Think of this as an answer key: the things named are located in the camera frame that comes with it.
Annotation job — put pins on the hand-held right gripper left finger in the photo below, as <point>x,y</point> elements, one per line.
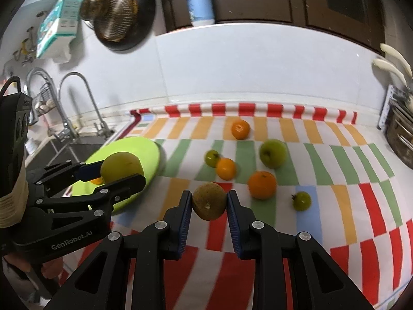
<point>185,219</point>

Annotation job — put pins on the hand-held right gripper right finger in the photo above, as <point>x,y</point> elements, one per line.
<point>233,222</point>

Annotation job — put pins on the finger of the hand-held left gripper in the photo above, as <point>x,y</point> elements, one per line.
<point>129,185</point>
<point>92,171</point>

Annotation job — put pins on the small orange tangerine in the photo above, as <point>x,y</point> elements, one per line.
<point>226,169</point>
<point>240,129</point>
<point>96,181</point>

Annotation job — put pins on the yellow-green apple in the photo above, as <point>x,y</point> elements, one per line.
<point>121,168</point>

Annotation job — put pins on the brown kiwi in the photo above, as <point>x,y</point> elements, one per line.
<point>209,200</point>

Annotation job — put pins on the green plate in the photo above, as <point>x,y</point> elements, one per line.
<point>142,150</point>

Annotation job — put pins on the large orange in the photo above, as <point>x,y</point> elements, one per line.
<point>262,184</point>

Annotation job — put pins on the small green tomato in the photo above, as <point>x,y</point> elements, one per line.
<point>212,158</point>
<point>301,201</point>

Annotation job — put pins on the green apple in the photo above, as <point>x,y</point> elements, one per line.
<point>273,153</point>

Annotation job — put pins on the person's left forearm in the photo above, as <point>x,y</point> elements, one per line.
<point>13,210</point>

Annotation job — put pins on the person's left hand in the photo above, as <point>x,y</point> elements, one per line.
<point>52,268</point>

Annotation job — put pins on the stainless steel sink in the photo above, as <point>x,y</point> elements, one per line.
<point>80,150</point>

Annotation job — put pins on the gooseneck steel faucet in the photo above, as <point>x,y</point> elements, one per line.
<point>88,93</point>

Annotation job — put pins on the striped colourful tablecloth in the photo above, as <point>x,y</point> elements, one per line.
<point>322,168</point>

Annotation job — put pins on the pull-down steel faucet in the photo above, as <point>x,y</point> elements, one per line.
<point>45,76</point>

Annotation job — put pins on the tissue paper pack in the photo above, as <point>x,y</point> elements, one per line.
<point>61,22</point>

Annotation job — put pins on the metal mesh strainer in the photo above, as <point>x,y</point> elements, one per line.
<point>117,16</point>

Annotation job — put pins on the brass ladle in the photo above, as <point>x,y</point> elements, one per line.
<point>92,6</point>

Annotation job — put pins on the black frying pan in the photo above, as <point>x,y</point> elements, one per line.
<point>145,9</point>

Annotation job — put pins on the utensil rack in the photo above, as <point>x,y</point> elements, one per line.
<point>388,106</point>

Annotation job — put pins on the white lotion bottle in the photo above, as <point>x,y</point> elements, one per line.
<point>200,3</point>

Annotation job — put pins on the white spoon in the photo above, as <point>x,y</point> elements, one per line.
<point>395,56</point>
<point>387,67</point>

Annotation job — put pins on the dark brown cabinet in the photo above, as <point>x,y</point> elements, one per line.
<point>290,3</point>

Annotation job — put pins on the wall hooks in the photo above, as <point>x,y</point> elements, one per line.
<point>24,50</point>

